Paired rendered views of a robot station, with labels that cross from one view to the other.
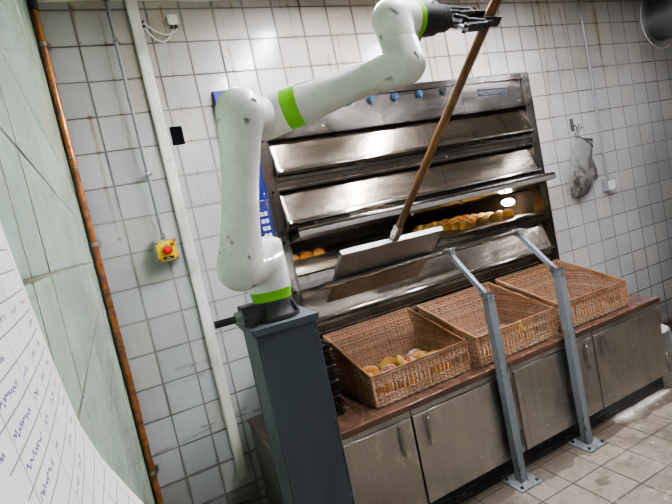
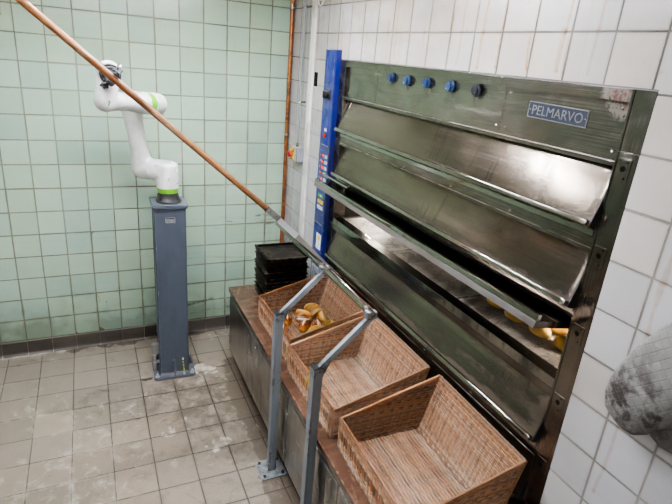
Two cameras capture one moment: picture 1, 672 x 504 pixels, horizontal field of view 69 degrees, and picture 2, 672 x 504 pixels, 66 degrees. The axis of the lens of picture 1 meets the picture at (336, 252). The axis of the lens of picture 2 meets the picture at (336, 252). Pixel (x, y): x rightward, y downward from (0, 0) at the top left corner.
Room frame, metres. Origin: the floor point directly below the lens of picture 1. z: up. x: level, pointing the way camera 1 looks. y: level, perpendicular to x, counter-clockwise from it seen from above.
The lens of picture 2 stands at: (2.44, -2.88, 2.12)
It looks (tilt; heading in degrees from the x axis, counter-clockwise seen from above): 21 degrees down; 88
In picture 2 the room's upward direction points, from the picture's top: 5 degrees clockwise
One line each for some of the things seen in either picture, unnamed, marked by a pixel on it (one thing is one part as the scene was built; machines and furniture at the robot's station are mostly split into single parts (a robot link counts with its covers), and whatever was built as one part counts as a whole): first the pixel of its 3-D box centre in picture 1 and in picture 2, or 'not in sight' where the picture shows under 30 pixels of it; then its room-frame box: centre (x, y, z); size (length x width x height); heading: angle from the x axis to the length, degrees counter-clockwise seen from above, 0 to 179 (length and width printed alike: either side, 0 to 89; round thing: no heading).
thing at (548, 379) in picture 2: (434, 243); (415, 276); (2.89, -0.59, 1.16); 1.80 x 0.06 x 0.04; 115
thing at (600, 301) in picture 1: (559, 291); (423, 452); (2.89, -1.28, 0.72); 0.56 x 0.49 x 0.28; 113
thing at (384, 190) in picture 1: (424, 180); (422, 200); (2.87, -0.60, 1.54); 1.79 x 0.11 x 0.19; 115
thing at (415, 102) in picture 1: (407, 104); (442, 96); (2.89, -0.59, 1.99); 1.80 x 0.08 x 0.21; 115
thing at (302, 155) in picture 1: (416, 136); (430, 142); (2.87, -0.60, 1.80); 1.79 x 0.11 x 0.19; 115
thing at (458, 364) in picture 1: (394, 351); (311, 312); (2.41, -0.18, 0.72); 0.56 x 0.49 x 0.28; 115
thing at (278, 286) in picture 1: (263, 268); (165, 176); (1.46, 0.22, 1.36); 0.16 x 0.13 x 0.19; 166
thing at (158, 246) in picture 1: (166, 250); (296, 153); (2.21, 0.75, 1.46); 0.10 x 0.07 x 0.10; 115
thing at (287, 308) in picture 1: (256, 312); (167, 194); (1.45, 0.27, 1.23); 0.26 x 0.15 x 0.06; 112
